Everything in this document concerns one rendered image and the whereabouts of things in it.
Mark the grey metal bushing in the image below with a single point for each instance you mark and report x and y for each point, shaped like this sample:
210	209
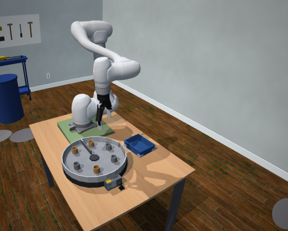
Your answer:
113	158
108	146
76	165

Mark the bronze bushing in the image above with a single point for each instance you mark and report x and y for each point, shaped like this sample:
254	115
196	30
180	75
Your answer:
74	150
96	169
91	143

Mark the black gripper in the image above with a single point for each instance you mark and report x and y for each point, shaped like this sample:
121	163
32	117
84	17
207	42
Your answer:
104	102

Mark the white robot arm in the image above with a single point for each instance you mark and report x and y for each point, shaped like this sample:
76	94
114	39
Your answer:
84	108

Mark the blue crate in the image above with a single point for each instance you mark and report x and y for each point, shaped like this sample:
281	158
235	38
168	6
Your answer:
139	145

